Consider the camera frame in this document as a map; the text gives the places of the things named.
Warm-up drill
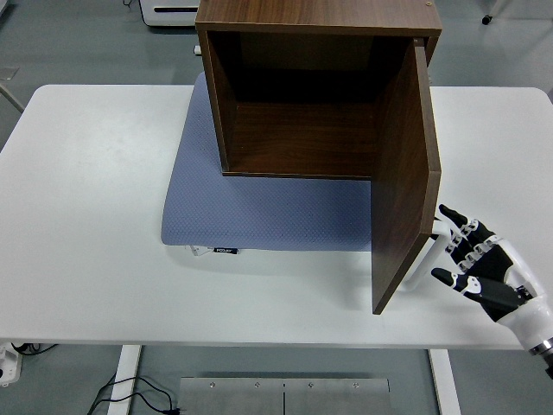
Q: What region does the white floor appliance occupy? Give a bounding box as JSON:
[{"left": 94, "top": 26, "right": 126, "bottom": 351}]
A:
[{"left": 138, "top": 0, "right": 202, "bottom": 29}]

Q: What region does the white table leg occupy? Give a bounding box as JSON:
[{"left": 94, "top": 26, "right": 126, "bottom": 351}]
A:
[
  {"left": 428, "top": 348, "right": 461, "bottom": 415},
  {"left": 106, "top": 345, "right": 143, "bottom": 415}
]

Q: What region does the grey chair leg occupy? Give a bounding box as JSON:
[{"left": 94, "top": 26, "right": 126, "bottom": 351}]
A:
[{"left": 0, "top": 81, "right": 25, "bottom": 114}]

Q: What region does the brown wooden cabinet body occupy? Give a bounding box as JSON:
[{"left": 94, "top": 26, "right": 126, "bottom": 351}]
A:
[{"left": 194, "top": 0, "right": 445, "bottom": 181}]

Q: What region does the black power strip cable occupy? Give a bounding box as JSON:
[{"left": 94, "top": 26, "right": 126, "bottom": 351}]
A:
[{"left": 10, "top": 342, "right": 58, "bottom": 356}]

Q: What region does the blue-grey mesh mat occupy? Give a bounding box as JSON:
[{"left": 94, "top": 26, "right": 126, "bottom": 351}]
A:
[{"left": 160, "top": 71, "right": 373, "bottom": 252}]

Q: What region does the grey metal plate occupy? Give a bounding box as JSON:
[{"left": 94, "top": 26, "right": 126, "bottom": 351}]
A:
[
  {"left": 178, "top": 376, "right": 285, "bottom": 415},
  {"left": 283, "top": 376, "right": 391, "bottom": 415}
]

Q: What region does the white power strip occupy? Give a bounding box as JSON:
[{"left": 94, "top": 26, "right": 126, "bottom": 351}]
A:
[{"left": 0, "top": 341, "right": 22, "bottom": 388}]

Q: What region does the black floor cable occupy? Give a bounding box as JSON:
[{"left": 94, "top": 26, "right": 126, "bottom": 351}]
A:
[{"left": 86, "top": 374, "right": 182, "bottom": 415}]

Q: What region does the white door handle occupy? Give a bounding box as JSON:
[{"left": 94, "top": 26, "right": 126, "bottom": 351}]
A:
[{"left": 397, "top": 219, "right": 452, "bottom": 294}]

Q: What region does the brown wooden cabinet door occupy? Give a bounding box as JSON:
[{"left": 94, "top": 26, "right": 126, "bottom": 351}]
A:
[{"left": 370, "top": 37, "right": 442, "bottom": 316}]

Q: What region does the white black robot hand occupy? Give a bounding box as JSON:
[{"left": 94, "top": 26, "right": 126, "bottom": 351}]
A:
[{"left": 430, "top": 203, "right": 553, "bottom": 354}]

